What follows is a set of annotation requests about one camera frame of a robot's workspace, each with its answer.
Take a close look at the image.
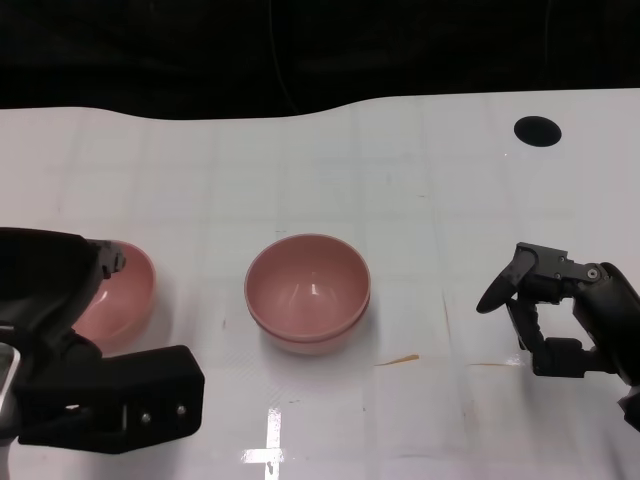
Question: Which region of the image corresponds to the pink plastic bowl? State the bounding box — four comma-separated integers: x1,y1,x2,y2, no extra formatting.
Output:
243,234,372,337
72,240,157,344
249,299,371,357

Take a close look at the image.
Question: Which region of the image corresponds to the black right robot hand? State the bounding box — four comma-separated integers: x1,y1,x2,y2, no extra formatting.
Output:
476,242,640,386

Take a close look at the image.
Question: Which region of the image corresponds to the black round table grommet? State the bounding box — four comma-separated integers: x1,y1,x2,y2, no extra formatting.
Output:
513,115,563,147

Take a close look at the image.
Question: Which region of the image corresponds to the black backdrop cloth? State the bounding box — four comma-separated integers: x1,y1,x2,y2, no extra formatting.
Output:
0,0,640,121

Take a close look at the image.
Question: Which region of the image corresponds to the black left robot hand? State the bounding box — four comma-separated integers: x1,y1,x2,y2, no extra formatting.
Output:
0,227,129,372

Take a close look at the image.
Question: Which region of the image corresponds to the orange sliver scrap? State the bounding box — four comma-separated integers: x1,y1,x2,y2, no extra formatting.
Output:
374,353,420,367

